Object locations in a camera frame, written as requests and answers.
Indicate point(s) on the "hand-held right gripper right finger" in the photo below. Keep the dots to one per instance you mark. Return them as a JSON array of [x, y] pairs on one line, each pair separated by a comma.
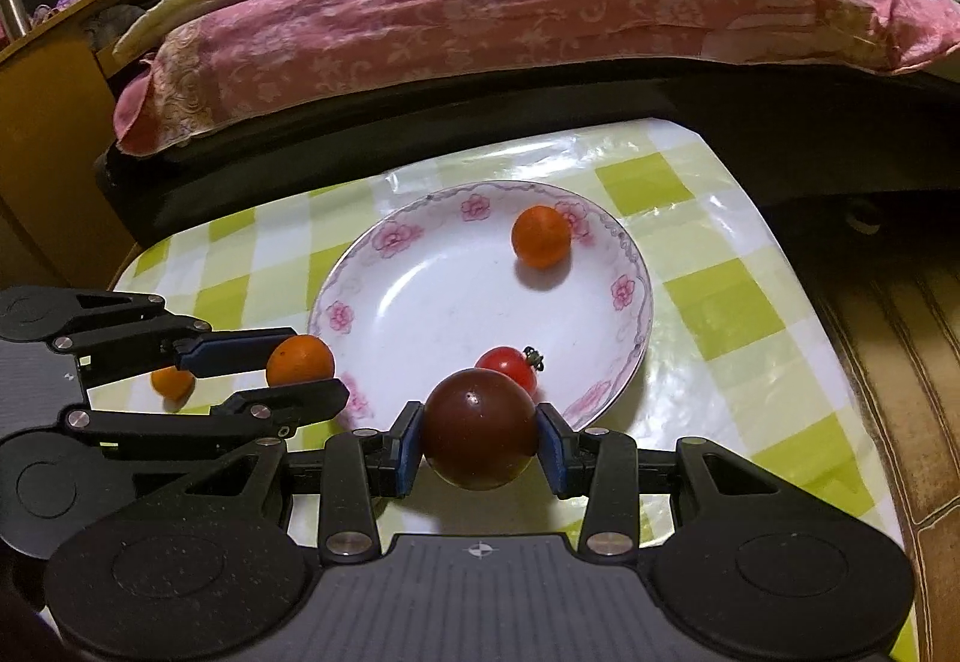
[[551, 459]]

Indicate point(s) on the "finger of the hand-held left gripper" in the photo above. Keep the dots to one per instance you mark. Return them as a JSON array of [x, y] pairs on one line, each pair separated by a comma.
[[300, 403], [225, 351]]

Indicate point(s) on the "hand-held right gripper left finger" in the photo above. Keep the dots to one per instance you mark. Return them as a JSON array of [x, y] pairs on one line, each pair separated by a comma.
[[407, 456]]

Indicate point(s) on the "orange kumquat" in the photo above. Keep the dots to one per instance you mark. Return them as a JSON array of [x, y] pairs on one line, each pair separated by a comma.
[[300, 362]]

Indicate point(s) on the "dark red round tomato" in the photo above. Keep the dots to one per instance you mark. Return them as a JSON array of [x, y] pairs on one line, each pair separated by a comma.
[[480, 430]]

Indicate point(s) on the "white floral plate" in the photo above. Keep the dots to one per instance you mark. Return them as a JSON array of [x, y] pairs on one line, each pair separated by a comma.
[[427, 302]]

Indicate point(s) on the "orange tomato on table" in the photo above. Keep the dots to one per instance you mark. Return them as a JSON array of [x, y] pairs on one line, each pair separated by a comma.
[[172, 383]]

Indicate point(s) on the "red cherry tomato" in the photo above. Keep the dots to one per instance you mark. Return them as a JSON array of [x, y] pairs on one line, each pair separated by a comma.
[[508, 366]]

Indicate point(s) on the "green checkered tablecloth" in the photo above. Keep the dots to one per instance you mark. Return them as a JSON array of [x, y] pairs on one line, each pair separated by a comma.
[[712, 332]]

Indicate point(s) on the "orange tomato in plate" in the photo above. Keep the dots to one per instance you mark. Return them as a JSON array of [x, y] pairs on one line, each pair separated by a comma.
[[541, 236]]

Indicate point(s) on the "wooden cabinet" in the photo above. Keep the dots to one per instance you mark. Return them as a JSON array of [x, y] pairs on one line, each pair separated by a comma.
[[45, 145]]

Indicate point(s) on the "metal thermos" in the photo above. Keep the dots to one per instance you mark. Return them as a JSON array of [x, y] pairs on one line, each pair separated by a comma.
[[11, 6]]

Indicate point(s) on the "pink floral quilt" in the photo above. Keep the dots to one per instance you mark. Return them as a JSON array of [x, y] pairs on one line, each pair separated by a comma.
[[450, 32]]

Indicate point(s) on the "dark bed frame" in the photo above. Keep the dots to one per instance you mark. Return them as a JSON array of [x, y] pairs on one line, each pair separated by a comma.
[[450, 130]]

